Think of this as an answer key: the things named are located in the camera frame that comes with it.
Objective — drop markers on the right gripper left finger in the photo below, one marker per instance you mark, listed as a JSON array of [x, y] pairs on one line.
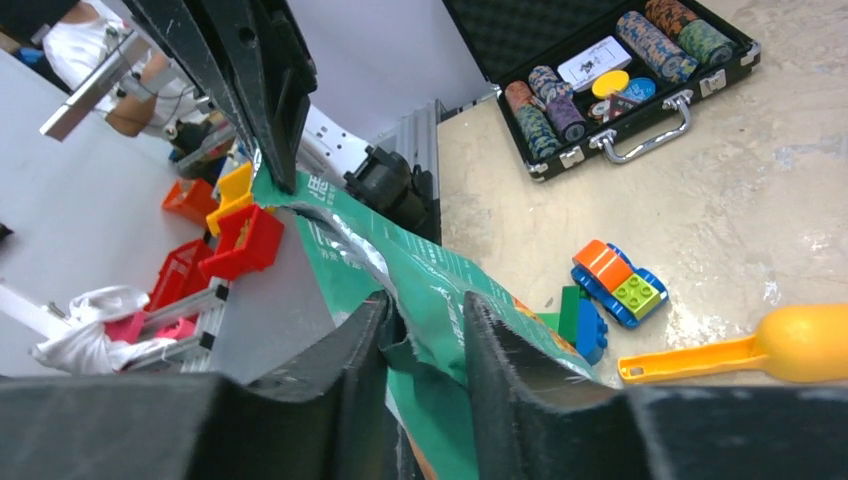
[[326, 420]]

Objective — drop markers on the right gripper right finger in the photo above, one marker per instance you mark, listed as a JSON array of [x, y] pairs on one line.
[[533, 417]]

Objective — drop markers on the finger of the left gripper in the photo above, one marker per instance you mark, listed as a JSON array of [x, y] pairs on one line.
[[214, 43], [286, 78]]

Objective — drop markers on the green dog food bag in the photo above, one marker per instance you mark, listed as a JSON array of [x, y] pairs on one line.
[[355, 251]]

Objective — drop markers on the yellow plastic scoop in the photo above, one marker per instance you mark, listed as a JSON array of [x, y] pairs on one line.
[[800, 344]]

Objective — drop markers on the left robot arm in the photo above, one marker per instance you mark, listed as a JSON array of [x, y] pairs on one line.
[[382, 180]]

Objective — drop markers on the blue toy brick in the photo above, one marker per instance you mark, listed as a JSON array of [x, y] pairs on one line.
[[591, 341]]

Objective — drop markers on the green toy brick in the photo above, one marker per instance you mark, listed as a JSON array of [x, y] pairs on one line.
[[565, 321]]

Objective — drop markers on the yellow plastic bin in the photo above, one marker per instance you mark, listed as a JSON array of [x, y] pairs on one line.
[[235, 193]]

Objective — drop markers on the orange plastic bin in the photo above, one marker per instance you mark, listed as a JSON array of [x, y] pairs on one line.
[[192, 200]]

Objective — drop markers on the orange blue toy truck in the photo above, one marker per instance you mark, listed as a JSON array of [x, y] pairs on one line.
[[629, 294]]

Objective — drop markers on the red plastic bin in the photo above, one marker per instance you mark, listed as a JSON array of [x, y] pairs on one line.
[[249, 242]]

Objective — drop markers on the white cloth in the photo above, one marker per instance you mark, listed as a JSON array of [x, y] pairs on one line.
[[104, 336]]

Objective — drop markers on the black poker chip case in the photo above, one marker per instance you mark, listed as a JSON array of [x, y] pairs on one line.
[[575, 79]]

